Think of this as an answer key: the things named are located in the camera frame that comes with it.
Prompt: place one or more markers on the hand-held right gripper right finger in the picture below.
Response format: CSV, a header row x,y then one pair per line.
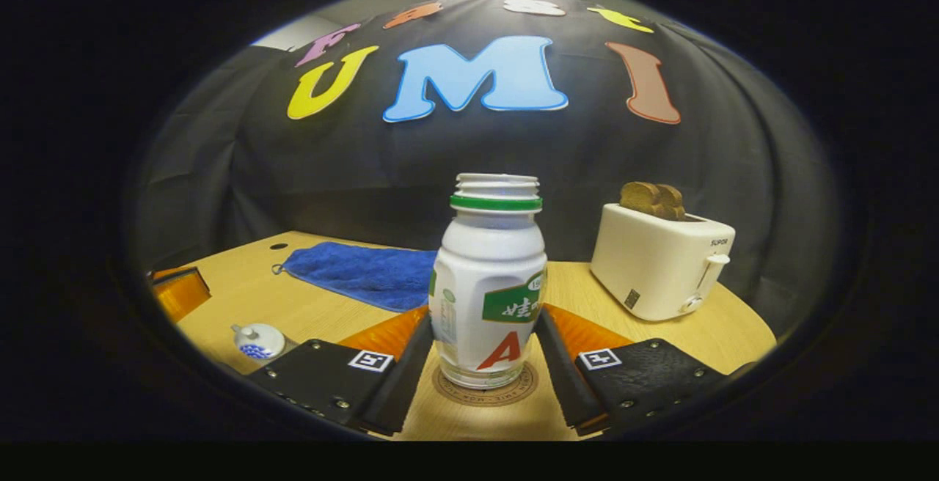
x,y
565,382

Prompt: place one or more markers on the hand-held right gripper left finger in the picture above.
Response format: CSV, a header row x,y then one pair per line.
x,y
403,382

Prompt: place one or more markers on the round brown coaster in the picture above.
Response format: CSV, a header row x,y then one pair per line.
x,y
528,386

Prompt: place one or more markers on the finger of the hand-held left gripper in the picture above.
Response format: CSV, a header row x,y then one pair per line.
x,y
176,273

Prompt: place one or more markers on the black backdrop cloth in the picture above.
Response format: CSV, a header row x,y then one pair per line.
x,y
330,166

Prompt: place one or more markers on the white teacup lid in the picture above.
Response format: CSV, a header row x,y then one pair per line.
x,y
260,338

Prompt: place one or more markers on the blue towel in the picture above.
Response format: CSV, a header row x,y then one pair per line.
x,y
359,272

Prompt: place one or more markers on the white water bottle green label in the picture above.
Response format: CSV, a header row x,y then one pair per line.
x,y
484,276

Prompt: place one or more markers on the white toaster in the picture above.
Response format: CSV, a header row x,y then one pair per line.
x,y
653,268

